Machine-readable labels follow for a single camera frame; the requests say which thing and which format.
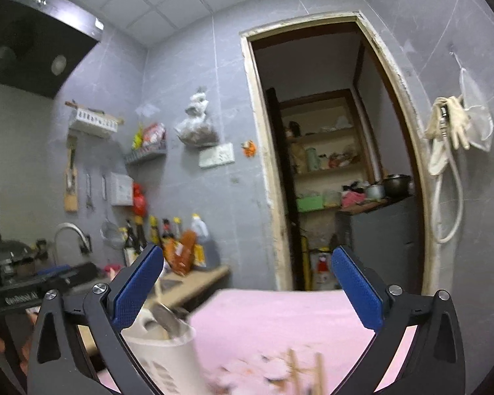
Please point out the wooden door frame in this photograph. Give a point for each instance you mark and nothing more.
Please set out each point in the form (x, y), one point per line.
(273, 214)

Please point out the wooden chopstick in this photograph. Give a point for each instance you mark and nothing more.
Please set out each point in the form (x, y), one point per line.
(293, 372)
(319, 374)

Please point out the pink rag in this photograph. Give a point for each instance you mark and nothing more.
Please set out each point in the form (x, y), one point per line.
(353, 199)

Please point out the white wall basket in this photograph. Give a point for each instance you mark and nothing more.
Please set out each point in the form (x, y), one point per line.
(92, 123)

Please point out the kitchen knife on wooden holder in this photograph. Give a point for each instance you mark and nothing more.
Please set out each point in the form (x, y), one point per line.
(71, 181)

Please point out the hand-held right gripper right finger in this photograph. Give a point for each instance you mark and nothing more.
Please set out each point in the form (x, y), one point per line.
(356, 288)

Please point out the grey low cabinet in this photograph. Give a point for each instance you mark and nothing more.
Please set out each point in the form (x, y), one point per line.
(383, 247)

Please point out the pink table cloth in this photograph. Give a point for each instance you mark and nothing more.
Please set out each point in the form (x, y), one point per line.
(280, 321)

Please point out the white wall box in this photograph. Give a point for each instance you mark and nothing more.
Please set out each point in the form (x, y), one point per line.
(120, 189)

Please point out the red snack packet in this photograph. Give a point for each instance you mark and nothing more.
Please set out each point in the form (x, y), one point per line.
(154, 135)

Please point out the pale green canister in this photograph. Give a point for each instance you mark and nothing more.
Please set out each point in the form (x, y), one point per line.
(312, 159)

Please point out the dark sauce bottle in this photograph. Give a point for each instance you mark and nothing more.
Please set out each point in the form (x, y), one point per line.
(140, 234)
(129, 242)

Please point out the green box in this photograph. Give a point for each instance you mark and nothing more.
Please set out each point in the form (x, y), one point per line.
(310, 203)

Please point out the white plastic utensil holder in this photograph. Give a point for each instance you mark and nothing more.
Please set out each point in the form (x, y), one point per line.
(168, 362)

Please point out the black range hood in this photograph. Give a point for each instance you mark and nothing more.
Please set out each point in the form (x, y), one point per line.
(29, 41)

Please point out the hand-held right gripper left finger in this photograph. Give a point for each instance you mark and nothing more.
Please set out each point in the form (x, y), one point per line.
(138, 288)

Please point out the slim clear bottle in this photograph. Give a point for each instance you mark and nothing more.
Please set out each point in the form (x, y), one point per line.
(177, 228)

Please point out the dark cooking pot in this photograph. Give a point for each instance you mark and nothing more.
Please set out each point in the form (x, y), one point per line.
(397, 185)

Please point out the grey wall shelf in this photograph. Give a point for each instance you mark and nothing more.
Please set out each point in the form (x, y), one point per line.
(146, 157)

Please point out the wooden shelf cabinet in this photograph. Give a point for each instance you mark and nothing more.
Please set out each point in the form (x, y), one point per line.
(325, 140)

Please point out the yellow snack packet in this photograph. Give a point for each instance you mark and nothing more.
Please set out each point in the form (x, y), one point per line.
(137, 140)

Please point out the white mesh bag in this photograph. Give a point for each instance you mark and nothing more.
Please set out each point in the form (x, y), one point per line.
(477, 123)

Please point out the metal spoon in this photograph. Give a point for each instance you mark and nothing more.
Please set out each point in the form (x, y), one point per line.
(168, 317)

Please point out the cream rubber gloves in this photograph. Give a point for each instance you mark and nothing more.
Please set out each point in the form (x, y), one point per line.
(457, 123)

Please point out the small metal pot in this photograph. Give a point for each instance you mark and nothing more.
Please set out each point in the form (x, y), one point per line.
(374, 192)

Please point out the hanging metal utensil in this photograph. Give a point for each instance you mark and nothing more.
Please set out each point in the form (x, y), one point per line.
(104, 187)
(88, 191)

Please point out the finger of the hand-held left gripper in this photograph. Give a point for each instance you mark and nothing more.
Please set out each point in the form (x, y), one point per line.
(80, 273)
(53, 270)

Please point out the clear hanging plastic bag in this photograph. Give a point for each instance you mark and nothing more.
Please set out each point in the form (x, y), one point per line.
(197, 129)

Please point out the orange wall hook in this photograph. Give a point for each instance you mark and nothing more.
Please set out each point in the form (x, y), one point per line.
(249, 148)

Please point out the red plastic bag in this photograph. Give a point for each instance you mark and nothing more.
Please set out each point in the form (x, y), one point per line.
(139, 201)

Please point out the orange seasoning packet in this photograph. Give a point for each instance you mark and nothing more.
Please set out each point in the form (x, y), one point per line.
(181, 253)

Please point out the metal faucet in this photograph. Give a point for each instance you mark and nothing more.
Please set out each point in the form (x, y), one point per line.
(68, 227)

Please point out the red cap sauce bottle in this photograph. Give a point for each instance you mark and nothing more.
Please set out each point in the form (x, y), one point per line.
(167, 230)

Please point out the yellow cap sauce bottle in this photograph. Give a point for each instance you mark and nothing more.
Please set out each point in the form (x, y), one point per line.
(154, 232)

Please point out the white wall socket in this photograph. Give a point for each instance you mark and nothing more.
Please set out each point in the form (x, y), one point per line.
(216, 155)

